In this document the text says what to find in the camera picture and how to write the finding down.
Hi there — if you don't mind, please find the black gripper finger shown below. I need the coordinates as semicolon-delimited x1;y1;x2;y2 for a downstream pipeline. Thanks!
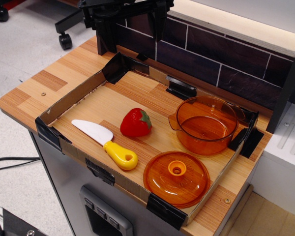
83;9;113;31
147;9;167;41

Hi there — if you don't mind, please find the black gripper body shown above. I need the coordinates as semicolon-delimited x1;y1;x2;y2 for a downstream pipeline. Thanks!
78;0;174;17

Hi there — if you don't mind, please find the white knife yellow handle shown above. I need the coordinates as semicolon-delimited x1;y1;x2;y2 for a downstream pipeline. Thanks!
71;119;138;171

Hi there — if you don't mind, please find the cardboard fence with black tape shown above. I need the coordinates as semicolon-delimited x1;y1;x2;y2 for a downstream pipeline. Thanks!
33;54;270;236

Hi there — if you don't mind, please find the orange transparent pot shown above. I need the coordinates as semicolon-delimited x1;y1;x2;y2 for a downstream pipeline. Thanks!
168;96;246;155

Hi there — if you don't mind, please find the orange transparent pot lid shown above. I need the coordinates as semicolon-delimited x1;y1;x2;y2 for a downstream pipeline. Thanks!
143;151;210;208

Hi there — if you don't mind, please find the black caster far left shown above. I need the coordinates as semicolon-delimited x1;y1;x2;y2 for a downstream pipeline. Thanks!
0;6;9;22

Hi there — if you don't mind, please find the red plastic strawberry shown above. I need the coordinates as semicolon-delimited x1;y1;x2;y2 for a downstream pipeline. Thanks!
120;108;152;137

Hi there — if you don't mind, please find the grey oven control panel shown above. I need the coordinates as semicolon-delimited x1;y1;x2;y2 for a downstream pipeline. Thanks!
80;186;134;236

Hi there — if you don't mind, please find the dark post left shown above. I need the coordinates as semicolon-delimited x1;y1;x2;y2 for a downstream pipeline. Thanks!
96;21;117;55

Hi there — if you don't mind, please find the dark post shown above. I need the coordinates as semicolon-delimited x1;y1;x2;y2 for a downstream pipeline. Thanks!
96;21;117;55
266;59;295;134

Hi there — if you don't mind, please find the black floor cable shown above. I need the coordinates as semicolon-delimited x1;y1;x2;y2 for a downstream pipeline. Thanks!
0;157;41;172

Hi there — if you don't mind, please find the dark post right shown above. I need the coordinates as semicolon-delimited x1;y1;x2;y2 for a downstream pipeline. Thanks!
266;59;295;134

